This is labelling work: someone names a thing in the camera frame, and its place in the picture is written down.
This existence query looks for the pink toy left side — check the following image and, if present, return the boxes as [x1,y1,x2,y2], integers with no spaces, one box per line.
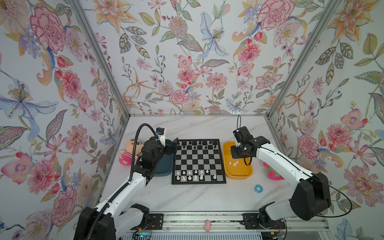
[119,139,144,166]

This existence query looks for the aluminium frame post right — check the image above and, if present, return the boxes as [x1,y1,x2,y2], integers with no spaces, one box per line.
[266,0,342,120]

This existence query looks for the black white chess board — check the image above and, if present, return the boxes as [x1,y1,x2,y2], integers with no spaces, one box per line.
[172,139,227,185]

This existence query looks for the aluminium frame post left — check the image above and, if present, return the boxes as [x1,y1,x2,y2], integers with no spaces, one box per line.
[67,0,131,116]

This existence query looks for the yellow plastic bin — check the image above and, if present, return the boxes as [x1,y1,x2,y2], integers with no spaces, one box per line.
[223,142,253,180]

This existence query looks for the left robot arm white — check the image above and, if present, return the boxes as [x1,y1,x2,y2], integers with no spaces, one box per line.
[74,137,179,240]

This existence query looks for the teal plastic bin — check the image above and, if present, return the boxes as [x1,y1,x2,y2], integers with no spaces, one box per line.
[154,153,174,177]

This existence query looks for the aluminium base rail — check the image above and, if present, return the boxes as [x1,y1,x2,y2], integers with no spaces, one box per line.
[150,211,330,233]

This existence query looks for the black corrugated cable hose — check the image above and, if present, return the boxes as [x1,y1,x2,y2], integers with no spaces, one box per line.
[128,123,158,182]

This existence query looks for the aluminium frame post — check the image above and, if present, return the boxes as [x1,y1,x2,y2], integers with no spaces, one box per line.
[266,0,342,120]
[67,0,131,116]

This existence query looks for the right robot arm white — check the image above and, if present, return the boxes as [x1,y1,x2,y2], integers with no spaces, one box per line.
[231,127,331,228]

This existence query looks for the pink small toy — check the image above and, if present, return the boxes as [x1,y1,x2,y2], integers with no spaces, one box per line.
[204,220,212,233]

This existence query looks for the plush doll toy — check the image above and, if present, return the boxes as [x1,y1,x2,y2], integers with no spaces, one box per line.
[263,163,284,181]

